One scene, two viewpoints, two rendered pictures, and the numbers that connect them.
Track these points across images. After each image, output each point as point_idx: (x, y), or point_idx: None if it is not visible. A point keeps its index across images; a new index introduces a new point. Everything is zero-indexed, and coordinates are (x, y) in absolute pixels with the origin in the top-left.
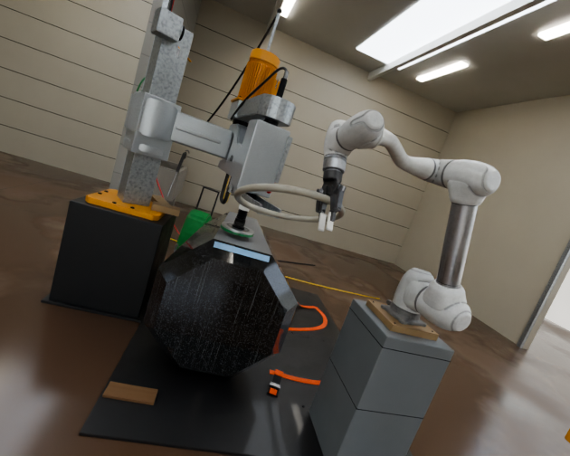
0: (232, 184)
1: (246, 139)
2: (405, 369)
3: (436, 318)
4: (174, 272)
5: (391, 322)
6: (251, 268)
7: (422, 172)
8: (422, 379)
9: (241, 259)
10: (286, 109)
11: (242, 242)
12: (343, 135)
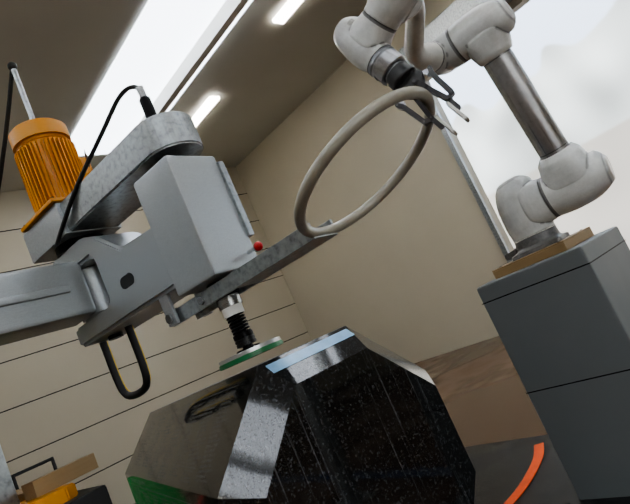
0: (186, 290)
1: (159, 205)
2: (619, 276)
3: (588, 185)
4: (259, 471)
5: (556, 243)
6: (350, 354)
7: (436, 55)
8: None
9: (324, 357)
10: (190, 124)
11: None
12: (387, 5)
